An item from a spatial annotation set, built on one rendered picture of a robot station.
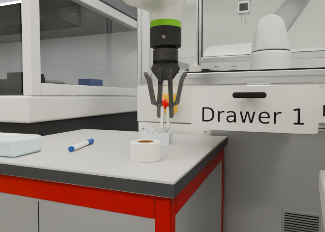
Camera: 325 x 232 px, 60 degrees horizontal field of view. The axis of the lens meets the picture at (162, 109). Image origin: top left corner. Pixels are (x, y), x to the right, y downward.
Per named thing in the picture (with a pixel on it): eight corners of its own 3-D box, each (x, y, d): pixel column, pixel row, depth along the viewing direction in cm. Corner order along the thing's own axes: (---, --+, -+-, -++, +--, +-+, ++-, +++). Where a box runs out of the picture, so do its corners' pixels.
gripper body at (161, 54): (180, 50, 86) (180, 81, 86) (153, 51, 87) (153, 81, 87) (179, 46, 78) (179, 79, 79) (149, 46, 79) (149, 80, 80)
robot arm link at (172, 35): (146, 24, 78) (180, 23, 76) (153, 34, 89) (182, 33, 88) (146, 46, 78) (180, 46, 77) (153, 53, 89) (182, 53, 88)
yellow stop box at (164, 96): (173, 113, 105) (173, 94, 104) (155, 113, 107) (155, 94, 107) (177, 112, 110) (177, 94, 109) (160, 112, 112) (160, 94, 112)
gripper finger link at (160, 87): (163, 68, 81) (158, 68, 81) (160, 107, 82) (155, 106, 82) (164, 69, 85) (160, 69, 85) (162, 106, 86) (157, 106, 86)
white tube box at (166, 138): (169, 146, 81) (169, 132, 80) (140, 145, 82) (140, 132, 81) (172, 139, 93) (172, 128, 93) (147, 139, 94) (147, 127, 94)
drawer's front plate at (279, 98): (317, 134, 62) (319, 84, 62) (191, 129, 73) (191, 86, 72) (317, 133, 64) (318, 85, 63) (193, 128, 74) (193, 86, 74)
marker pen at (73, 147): (73, 152, 72) (73, 146, 72) (67, 152, 72) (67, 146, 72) (94, 143, 85) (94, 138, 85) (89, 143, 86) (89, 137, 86)
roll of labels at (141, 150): (166, 160, 63) (166, 142, 63) (138, 163, 59) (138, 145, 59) (152, 154, 69) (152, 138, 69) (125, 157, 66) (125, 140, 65)
